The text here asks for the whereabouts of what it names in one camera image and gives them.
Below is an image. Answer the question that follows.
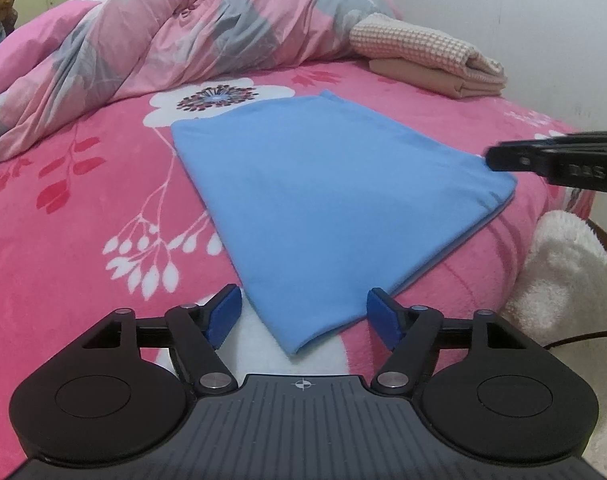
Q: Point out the white fluffy fleece garment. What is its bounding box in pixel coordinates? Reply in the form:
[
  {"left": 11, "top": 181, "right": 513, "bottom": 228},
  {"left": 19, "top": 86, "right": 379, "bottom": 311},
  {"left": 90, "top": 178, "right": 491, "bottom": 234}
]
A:
[{"left": 497, "top": 209, "right": 607, "bottom": 456}]

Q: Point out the beige folded cloth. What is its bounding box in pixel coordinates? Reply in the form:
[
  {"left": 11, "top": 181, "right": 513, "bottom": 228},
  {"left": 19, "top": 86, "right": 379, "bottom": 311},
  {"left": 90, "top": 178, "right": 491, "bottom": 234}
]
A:
[{"left": 369, "top": 58, "right": 505, "bottom": 100}]

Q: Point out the light blue t-shirt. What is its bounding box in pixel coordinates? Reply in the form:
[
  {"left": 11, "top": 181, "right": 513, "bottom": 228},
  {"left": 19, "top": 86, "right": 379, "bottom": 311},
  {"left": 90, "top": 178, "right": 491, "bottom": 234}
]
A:
[{"left": 171, "top": 92, "right": 517, "bottom": 354}]

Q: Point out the cream pink knitted folded cloth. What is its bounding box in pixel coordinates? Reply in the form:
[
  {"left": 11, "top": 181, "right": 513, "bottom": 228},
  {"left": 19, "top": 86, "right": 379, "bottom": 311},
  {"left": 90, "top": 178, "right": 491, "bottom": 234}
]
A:
[{"left": 350, "top": 14, "right": 507, "bottom": 84}]

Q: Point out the black cable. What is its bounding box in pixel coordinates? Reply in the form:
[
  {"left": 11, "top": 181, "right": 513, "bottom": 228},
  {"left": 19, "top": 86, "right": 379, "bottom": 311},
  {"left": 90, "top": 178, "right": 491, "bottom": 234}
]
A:
[{"left": 542, "top": 328, "right": 607, "bottom": 351}]

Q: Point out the pink grey floral duvet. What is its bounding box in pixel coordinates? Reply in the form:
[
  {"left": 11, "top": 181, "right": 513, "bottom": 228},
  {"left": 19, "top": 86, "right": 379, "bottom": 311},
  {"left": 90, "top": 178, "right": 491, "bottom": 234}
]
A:
[{"left": 0, "top": 0, "right": 397, "bottom": 162}]

